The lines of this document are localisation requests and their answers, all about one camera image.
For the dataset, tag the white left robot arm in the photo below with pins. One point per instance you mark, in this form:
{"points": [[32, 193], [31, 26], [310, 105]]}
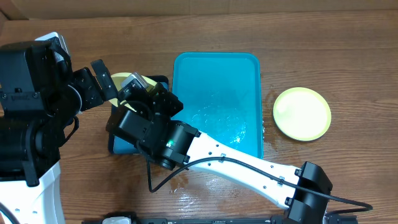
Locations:
{"points": [[30, 160]]}

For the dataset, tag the yellow plate with stain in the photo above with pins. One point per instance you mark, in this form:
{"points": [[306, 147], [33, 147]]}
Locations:
{"points": [[302, 114]]}

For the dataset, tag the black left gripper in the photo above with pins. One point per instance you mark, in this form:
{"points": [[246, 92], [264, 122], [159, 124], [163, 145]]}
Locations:
{"points": [[95, 94]]}

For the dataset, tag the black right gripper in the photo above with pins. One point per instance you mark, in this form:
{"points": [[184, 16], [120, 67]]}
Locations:
{"points": [[165, 101]]}

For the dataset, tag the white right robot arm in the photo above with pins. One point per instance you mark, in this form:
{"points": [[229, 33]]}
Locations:
{"points": [[143, 118]]}

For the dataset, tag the large teal serving tray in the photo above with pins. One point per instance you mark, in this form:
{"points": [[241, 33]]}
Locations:
{"points": [[221, 96]]}

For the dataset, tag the small black water tray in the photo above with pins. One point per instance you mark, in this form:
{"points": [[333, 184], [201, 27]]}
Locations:
{"points": [[117, 145]]}

